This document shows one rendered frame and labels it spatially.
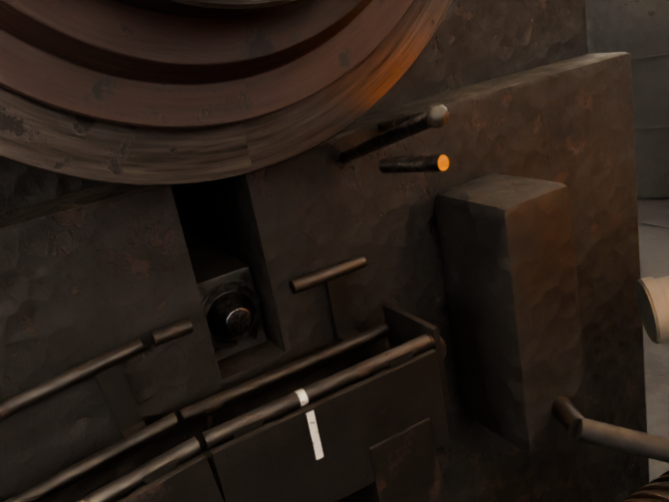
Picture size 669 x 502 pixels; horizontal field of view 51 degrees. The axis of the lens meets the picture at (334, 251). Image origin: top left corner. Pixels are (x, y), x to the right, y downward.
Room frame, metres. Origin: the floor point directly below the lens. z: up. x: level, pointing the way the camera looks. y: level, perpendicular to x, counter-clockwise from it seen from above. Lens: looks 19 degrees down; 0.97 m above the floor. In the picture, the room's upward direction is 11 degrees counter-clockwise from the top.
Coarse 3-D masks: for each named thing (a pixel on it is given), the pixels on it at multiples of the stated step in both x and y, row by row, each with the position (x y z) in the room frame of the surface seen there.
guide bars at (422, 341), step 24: (384, 360) 0.48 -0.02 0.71; (312, 384) 0.46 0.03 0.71; (336, 384) 0.46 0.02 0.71; (264, 408) 0.44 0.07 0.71; (288, 408) 0.44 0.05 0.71; (216, 432) 0.42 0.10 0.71; (240, 432) 0.42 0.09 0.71; (168, 456) 0.41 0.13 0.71; (192, 456) 0.41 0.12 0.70; (120, 480) 0.39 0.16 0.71; (144, 480) 0.39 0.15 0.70
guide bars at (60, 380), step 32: (352, 320) 0.57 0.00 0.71; (128, 352) 0.48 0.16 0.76; (320, 352) 0.53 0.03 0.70; (352, 352) 0.54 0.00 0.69; (64, 384) 0.46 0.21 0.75; (256, 384) 0.50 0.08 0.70; (0, 416) 0.44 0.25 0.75; (128, 416) 0.48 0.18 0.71; (192, 416) 0.47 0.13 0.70; (224, 416) 0.49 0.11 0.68; (128, 448) 0.45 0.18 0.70; (64, 480) 0.43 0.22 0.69
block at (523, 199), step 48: (480, 192) 0.58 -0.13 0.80; (528, 192) 0.55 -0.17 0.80; (480, 240) 0.56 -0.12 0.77; (528, 240) 0.53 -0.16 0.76; (480, 288) 0.56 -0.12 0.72; (528, 288) 0.53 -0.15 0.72; (576, 288) 0.56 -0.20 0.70; (480, 336) 0.57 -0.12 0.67; (528, 336) 0.53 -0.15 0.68; (576, 336) 0.55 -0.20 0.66; (480, 384) 0.58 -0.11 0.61; (528, 384) 0.53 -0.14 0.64; (576, 384) 0.55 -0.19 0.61; (528, 432) 0.53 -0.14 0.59
